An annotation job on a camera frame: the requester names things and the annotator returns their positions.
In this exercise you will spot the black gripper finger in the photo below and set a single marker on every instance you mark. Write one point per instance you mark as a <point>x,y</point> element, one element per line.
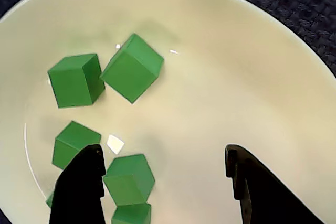
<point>262,203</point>
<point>78,195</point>

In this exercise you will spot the white round plate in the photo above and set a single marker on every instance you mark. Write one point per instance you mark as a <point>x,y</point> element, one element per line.
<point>210,103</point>

